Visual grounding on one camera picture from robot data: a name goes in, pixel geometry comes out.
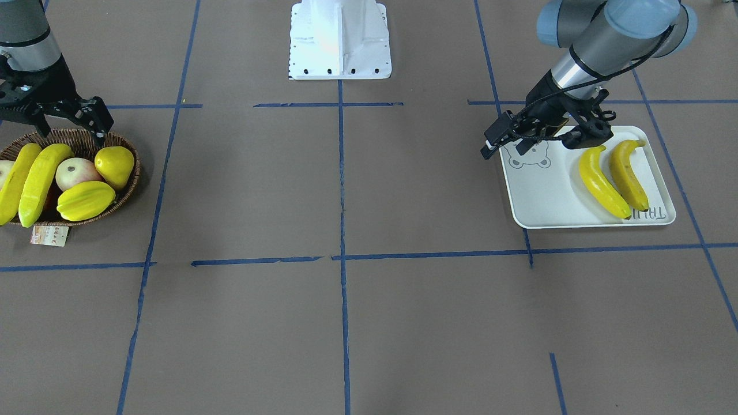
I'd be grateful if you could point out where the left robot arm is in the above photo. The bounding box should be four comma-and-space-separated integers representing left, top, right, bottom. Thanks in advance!
480, 1, 698, 159

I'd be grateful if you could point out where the yellow star fruit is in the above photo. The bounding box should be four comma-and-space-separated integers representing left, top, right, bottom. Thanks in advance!
57, 181, 116, 222

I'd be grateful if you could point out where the yellow banana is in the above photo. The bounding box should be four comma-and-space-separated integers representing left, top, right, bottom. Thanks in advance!
577, 145, 631, 220
18, 144, 74, 228
1, 144, 42, 226
609, 139, 649, 211

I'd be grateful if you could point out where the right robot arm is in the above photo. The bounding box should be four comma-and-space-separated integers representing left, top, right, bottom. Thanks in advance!
1, 1, 114, 147

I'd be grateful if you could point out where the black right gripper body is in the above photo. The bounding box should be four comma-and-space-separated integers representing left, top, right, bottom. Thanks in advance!
2, 58, 78, 125

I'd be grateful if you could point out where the paper price tag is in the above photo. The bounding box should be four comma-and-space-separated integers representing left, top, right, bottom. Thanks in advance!
30, 224, 70, 247

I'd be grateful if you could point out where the pink red apple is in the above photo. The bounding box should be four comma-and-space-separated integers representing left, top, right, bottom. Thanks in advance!
0, 160, 15, 191

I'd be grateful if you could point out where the brown wicker basket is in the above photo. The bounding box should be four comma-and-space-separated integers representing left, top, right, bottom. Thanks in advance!
2, 128, 142, 227

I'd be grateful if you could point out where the white rectangular bear plate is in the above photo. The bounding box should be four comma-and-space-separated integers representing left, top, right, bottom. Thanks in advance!
500, 126, 676, 229

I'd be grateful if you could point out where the yellow lemon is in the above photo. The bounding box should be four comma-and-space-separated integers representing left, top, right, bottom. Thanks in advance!
94, 145, 135, 191

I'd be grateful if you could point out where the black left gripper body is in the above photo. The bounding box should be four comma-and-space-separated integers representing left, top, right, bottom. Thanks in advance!
524, 70, 606, 140

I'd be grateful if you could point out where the black camera cable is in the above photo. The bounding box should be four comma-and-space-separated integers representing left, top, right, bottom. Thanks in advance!
522, 23, 675, 142

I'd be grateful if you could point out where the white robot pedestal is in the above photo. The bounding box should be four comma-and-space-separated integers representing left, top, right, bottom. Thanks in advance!
288, 1, 392, 80

